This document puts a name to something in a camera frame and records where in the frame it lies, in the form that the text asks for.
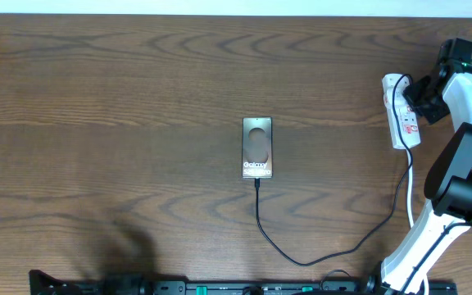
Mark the white power strip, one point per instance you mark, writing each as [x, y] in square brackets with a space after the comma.
[402, 121]

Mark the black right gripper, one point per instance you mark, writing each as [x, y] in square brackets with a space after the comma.
[412, 93]

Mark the black Galaxy smartphone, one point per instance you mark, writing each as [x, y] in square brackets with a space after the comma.
[257, 148]

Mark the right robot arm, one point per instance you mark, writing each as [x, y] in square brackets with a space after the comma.
[447, 212]

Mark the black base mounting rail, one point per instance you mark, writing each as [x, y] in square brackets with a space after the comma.
[42, 284]

